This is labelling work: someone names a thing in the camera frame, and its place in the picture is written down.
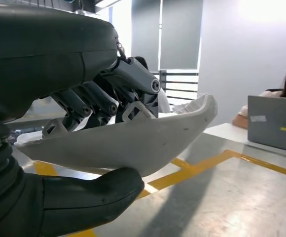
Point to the black window railing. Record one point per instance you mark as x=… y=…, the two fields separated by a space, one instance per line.
x=179 y=82

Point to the grey window blind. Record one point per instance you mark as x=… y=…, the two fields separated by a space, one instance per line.
x=145 y=32
x=181 y=32

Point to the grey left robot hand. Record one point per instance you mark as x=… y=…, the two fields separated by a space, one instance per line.
x=47 y=39

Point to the grey laptop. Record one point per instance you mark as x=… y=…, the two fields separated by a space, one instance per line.
x=273 y=130

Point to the white desk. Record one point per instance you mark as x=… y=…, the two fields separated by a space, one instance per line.
x=231 y=132

